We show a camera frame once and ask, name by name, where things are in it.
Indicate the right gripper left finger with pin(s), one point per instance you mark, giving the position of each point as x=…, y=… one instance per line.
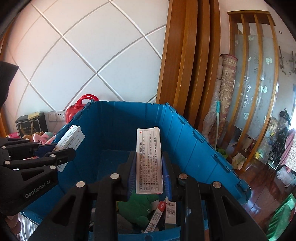
x=114, y=171

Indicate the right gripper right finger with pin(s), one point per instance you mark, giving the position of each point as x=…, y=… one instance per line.
x=185, y=191

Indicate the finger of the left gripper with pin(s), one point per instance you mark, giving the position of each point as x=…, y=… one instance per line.
x=50, y=159
x=20, y=149

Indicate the red white long box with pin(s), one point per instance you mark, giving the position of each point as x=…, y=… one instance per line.
x=71, y=139

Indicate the green frog plush toy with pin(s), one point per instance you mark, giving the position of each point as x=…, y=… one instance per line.
x=142, y=210

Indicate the white medicine box with text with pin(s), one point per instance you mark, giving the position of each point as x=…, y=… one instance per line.
x=149, y=175

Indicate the black gift box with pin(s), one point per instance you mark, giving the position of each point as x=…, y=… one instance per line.
x=27, y=127

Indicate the blue plastic storage crate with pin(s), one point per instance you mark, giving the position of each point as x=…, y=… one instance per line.
x=131, y=147

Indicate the red bear plastic case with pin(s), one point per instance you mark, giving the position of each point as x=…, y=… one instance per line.
x=73, y=109

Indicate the rolled patterned carpet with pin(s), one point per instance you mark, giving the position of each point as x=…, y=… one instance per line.
x=215, y=119

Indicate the wooden glass partition screen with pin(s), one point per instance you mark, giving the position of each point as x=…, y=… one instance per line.
x=254, y=43

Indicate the white wall socket panel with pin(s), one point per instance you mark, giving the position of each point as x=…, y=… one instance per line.
x=56, y=116

